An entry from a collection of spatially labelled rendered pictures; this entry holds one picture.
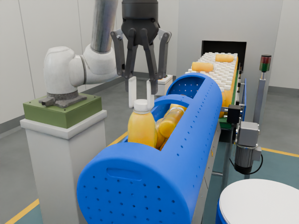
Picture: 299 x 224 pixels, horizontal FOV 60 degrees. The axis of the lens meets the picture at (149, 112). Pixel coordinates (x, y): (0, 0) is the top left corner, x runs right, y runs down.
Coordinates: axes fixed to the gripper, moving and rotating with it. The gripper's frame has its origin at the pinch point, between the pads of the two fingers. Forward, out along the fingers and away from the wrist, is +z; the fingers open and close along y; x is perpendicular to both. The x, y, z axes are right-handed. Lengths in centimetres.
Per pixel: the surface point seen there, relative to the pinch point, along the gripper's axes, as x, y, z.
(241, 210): 4.2, 25.7, 30.5
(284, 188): 18, 37, 31
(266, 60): 128, 36, 13
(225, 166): 128, 19, 97
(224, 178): 128, 20, 107
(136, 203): -11.1, 2.8, 22.1
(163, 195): -11.0, 8.9, 18.4
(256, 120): 129, 36, 55
